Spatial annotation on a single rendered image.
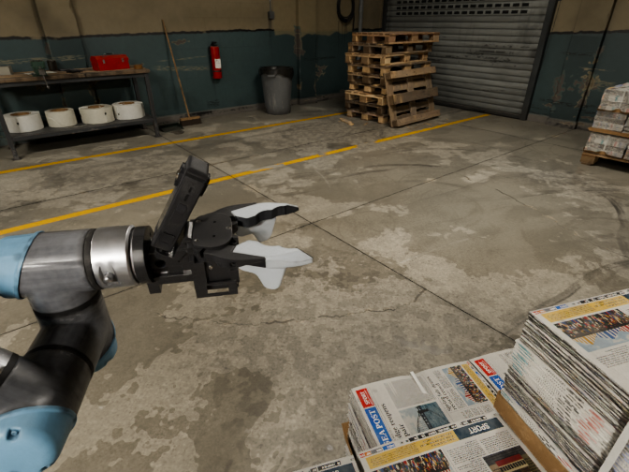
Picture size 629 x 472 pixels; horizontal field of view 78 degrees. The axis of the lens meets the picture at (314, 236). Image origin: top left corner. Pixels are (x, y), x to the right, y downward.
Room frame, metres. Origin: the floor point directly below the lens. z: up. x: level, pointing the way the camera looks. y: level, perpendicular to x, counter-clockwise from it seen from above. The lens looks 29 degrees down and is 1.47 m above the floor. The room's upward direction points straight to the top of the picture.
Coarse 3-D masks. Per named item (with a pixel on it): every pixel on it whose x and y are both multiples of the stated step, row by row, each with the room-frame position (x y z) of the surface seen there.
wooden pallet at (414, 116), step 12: (396, 72) 6.31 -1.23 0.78; (408, 72) 6.51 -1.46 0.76; (420, 72) 6.72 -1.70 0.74; (432, 72) 6.94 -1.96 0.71; (396, 84) 6.44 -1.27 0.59; (408, 84) 6.61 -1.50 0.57; (420, 84) 6.86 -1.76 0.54; (396, 96) 6.18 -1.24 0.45; (408, 96) 6.38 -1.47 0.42; (420, 96) 6.59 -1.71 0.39; (432, 96) 6.98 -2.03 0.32; (396, 108) 6.31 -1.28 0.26; (408, 108) 6.52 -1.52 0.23; (432, 108) 6.92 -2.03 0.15; (396, 120) 6.07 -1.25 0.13; (408, 120) 6.25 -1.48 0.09; (420, 120) 6.46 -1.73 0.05
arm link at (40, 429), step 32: (0, 352) 0.28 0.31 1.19; (32, 352) 0.31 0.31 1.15; (64, 352) 0.31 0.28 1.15; (0, 384) 0.25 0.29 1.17; (32, 384) 0.26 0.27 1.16; (64, 384) 0.28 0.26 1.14; (0, 416) 0.23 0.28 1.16; (32, 416) 0.24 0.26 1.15; (64, 416) 0.25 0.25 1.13; (0, 448) 0.21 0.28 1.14; (32, 448) 0.22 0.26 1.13
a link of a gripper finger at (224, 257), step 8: (224, 248) 0.39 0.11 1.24; (232, 248) 0.39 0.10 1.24; (208, 256) 0.38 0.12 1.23; (216, 256) 0.38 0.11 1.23; (224, 256) 0.38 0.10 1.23; (232, 256) 0.38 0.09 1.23; (240, 256) 0.38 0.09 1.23; (248, 256) 0.38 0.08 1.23; (256, 256) 0.38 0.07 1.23; (224, 264) 0.37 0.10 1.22; (232, 264) 0.38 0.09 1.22; (240, 264) 0.37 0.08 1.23; (248, 264) 0.38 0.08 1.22; (256, 264) 0.38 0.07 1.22; (264, 264) 0.38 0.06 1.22
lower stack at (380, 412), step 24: (480, 360) 0.82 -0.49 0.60; (504, 360) 0.82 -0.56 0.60; (384, 384) 0.74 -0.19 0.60; (408, 384) 0.74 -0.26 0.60; (432, 384) 0.74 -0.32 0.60; (456, 384) 0.74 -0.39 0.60; (480, 384) 0.74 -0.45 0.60; (360, 408) 0.66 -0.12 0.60; (384, 408) 0.66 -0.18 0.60; (408, 408) 0.66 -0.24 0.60; (432, 408) 0.66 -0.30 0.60; (456, 408) 0.66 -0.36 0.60; (480, 408) 0.66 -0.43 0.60; (360, 432) 0.63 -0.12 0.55; (384, 432) 0.59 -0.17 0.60; (408, 432) 0.59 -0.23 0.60
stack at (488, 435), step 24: (432, 432) 0.44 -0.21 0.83; (456, 432) 0.44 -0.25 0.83; (480, 432) 0.44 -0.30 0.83; (504, 432) 0.44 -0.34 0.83; (360, 456) 0.40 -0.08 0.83; (384, 456) 0.39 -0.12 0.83; (408, 456) 0.39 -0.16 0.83; (432, 456) 0.39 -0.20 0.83; (456, 456) 0.39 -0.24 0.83; (480, 456) 0.39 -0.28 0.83; (504, 456) 0.39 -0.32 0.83; (528, 456) 0.39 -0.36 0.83
